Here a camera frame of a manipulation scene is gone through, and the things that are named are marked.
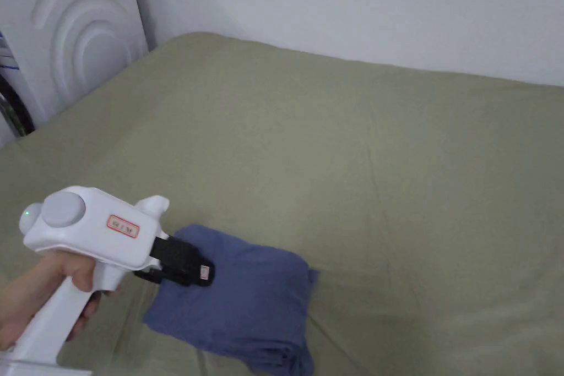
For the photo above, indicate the bed with pale green sheet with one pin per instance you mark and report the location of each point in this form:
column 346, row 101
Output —
column 352, row 164

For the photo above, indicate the person's left hand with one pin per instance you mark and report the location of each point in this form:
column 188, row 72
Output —
column 39, row 292

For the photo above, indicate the white washing machine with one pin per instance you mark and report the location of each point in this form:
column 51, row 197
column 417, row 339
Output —
column 66, row 37

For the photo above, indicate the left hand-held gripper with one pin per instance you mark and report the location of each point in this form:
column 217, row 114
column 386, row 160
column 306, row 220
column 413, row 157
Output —
column 83, row 235

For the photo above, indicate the dark blue shirt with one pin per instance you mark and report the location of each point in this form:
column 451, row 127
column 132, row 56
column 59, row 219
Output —
column 240, row 296

